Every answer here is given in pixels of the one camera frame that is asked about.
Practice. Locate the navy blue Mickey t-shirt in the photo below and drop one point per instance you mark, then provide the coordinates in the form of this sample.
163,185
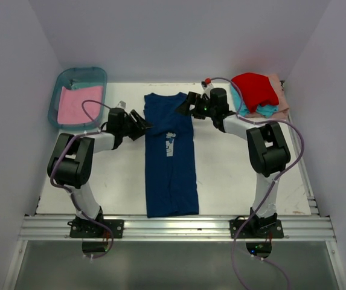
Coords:
170,169

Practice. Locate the pink t-shirt in bin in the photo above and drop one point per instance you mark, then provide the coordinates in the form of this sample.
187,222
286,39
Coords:
70,104

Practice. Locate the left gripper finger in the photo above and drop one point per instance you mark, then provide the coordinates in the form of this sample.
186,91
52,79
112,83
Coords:
136,132
139,121

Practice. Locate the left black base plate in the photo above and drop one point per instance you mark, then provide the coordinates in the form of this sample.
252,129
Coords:
85,230

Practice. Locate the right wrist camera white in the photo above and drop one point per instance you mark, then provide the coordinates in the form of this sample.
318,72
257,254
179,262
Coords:
207,86

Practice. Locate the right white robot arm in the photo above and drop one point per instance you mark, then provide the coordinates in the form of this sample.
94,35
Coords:
267,149

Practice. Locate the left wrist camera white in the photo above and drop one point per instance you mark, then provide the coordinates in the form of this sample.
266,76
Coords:
121,105

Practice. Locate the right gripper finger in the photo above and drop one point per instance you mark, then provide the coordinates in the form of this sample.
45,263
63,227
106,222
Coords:
183,109
194,98

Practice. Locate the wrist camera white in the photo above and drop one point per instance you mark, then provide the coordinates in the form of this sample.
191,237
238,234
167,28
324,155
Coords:
207,86
121,105

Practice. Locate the teal plastic bin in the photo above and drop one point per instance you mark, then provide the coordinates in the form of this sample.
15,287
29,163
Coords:
77,78

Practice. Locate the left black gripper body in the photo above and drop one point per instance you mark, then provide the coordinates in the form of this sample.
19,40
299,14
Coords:
128,125

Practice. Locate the pink beige folded t-shirt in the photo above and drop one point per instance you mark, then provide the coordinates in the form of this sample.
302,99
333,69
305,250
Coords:
283,107

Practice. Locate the aluminium mounting rail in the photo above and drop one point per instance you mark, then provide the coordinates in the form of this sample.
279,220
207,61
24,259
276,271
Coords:
212,228

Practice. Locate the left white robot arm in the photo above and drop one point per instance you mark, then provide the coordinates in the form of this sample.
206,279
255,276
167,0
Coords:
70,164

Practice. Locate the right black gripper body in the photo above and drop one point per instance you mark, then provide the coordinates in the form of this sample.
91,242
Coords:
205,109

